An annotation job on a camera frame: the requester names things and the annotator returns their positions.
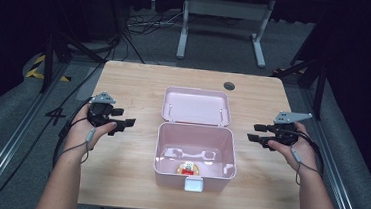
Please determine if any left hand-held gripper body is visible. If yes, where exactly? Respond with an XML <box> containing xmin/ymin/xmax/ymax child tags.
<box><xmin>85</xmin><ymin>90</ymin><xmax>119</xmax><ymax>130</ymax></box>

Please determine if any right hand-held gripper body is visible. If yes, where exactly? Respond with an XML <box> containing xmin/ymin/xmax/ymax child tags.
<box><xmin>270</xmin><ymin>109</ymin><xmax>314</xmax><ymax>149</ymax></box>

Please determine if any pink lidded storage box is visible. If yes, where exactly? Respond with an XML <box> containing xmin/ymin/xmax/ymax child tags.
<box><xmin>151</xmin><ymin>84</ymin><xmax>245</xmax><ymax>197</ymax></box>

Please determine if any small round yellow red toy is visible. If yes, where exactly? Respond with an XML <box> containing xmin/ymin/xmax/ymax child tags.
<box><xmin>176</xmin><ymin>160</ymin><xmax>201</xmax><ymax>178</ymax></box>

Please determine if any person's right hand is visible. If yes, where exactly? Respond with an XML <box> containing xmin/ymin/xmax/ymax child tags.
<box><xmin>264</xmin><ymin>119</ymin><xmax>322</xmax><ymax>178</ymax></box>

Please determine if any person's left hand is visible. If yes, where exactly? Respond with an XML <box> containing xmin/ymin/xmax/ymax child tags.
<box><xmin>63</xmin><ymin>102</ymin><xmax>120</xmax><ymax>158</ymax></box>

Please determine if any black tripod stand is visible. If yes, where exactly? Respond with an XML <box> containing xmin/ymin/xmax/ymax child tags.
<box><xmin>268</xmin><ymin>54</ymin><xmax>329</xmax><ymax>121</ymax></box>
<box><xmin>38</xmin><ymin>27</ymin><xmax>111</xmax><ymax>99</ymax></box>

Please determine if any yellow black floor tape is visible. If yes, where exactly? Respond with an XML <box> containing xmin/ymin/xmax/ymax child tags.
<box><xmin>24</xmin><ymin>53</ymin><xmax>75</xmax><ymax>84</ymax></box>

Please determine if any grey left gripper cable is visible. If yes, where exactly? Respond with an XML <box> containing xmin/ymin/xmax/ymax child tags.
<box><xmin>56</xmin><ymin>124</ymin><xmax>97</xmax><ymax>165</ymax></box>

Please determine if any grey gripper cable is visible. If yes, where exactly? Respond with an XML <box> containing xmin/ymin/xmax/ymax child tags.
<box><xmin>287</xmin><ymin>146</ymin><xmax>326</xmax><ymax>188</ymax></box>
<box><xmin>56</xmin><ymin>124</ymin><xmax>97</xmax><ymax>165</ymax></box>

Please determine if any grey right gripper cable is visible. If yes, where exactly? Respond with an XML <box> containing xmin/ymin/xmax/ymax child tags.
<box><xmin>287</xmin><ymin>146</ymin><xmax>326</xmax><ymax>188</ymax></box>

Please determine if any black cable on floor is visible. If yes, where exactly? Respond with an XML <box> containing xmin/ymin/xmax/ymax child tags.
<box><xmin>0</xmin><ymin>26</ymin><xmax>121</xmax><ymax>209</ymax></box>

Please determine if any aluminium floor rail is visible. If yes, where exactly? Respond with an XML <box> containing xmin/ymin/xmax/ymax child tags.
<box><xmin>291</xmin><ymin>87</ymin><xmax>371</xmax><ymax>209</ymax></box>
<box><xmin>0</xmin><ymin>57</ymin><xmax>71</xmax><ymax>209</ymax></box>

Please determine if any bundle of floor cables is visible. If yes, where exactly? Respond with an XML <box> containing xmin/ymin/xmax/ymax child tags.
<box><xmin>122</xmin><ymin>6</ymin><xmax>186</xmax><ymax>40</ymax></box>

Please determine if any white metal table frame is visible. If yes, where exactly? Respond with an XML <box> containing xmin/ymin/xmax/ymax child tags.
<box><xmin>175</xmin><ymin>0</ymin><xmax>277</xmax><ymax>70</ymax></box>

